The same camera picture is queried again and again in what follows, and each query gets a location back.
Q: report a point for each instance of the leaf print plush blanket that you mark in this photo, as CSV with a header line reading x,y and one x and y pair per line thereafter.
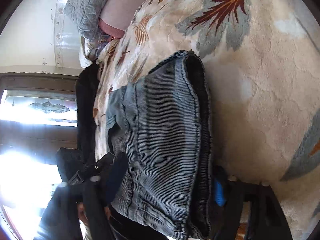
x,y
262,65

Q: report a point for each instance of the person's left hand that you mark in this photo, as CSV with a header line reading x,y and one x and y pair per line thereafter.
x,y
82,213

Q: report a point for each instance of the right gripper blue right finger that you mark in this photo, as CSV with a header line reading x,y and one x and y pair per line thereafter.
x,y
266,219

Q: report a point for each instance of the grey washed denim pants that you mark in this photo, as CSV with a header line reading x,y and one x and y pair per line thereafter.
x,y
161,122

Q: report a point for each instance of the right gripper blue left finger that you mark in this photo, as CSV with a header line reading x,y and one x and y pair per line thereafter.
x,y
96,189

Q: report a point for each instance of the stained glass window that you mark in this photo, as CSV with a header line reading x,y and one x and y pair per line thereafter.
x,y
39,107

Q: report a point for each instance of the white crumpled cloth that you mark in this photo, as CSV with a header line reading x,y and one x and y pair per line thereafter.
x,y
89,51

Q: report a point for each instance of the black jacket on armrest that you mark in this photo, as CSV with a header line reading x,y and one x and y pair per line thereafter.
x,y
86,88

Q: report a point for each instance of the grey quilted pillow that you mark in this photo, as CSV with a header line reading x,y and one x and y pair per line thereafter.
x,y
85,15

